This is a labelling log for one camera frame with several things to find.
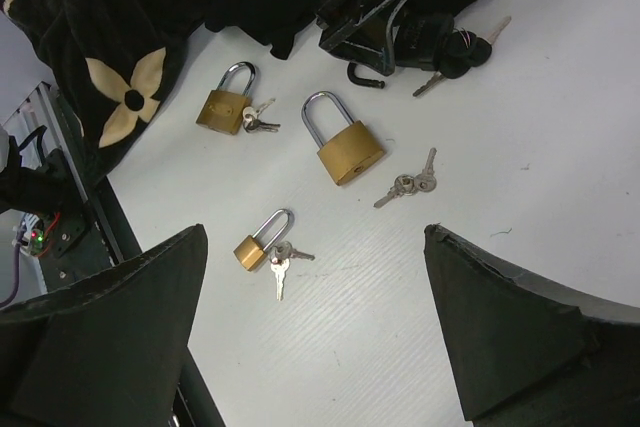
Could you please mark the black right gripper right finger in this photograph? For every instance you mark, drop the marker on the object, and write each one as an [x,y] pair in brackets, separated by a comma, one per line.
[525,350]

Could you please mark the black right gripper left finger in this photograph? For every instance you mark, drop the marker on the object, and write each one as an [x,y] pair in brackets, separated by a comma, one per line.
[107,350]

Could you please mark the black padlock with keys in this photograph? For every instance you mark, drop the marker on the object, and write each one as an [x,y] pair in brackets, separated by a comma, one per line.
[434,44]

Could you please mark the medium brass padlock long shackle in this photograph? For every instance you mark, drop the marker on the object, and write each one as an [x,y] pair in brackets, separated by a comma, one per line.
[351,151]

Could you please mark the large padlock key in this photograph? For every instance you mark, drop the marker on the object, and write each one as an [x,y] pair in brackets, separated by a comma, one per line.
[252,122]

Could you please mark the medium padlock keys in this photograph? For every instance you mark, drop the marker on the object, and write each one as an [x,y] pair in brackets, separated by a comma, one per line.
[408,185]

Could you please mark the large brass padlock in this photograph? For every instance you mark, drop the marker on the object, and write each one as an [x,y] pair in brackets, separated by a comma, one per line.
[223,110]

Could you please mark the small brass padlock long shackle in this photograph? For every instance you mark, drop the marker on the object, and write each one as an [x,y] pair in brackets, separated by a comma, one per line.
[252,251]

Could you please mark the small padlock key bunch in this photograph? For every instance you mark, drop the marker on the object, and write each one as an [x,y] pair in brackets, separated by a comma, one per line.
[280,260]

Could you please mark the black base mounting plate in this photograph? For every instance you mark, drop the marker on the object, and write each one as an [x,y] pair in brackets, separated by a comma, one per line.
[94,235]

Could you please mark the black floral pillow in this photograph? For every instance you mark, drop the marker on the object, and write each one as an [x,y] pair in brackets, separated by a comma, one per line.
[115,62]

